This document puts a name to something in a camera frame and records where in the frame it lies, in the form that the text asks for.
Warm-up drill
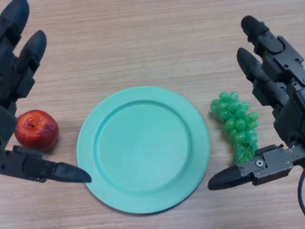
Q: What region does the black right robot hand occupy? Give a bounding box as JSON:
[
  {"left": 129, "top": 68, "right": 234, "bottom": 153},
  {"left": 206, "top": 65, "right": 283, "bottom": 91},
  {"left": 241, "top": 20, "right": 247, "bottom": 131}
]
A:
[{"left": 208, "top": 15, "right": 305, "bottom": 191}]

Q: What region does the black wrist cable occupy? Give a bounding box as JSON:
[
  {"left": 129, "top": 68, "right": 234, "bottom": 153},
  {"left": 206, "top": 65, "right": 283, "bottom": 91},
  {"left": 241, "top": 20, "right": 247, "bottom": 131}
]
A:
[{"left": 296, "top": 167, "right": 305, "bottom": 229}]

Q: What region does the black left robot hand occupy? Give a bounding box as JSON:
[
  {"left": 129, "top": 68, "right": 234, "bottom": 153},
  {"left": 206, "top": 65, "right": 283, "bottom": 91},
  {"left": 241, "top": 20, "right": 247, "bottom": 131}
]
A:
[{"left": 0, "top": 0, "right": 92, "bottom": 184}]

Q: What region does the red apple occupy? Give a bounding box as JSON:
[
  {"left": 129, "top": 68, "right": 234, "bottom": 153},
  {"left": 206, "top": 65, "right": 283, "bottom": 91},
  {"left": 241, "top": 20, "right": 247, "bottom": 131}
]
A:
[{"left": 14, "top": 109, "right": 60, "bottom": 153}]

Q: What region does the green grapes bunch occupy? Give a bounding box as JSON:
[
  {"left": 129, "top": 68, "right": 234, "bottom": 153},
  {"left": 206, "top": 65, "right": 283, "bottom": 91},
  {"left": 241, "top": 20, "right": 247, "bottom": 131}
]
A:
[{"left": 209, "top": 91, "right": 260, "bottom": 165}]

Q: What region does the round green plate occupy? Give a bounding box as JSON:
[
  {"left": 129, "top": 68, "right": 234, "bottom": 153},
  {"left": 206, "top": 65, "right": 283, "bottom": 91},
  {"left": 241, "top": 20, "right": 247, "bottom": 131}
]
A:
[{"left": 76, "top": 86, "right": 210, "bottom": 214}]

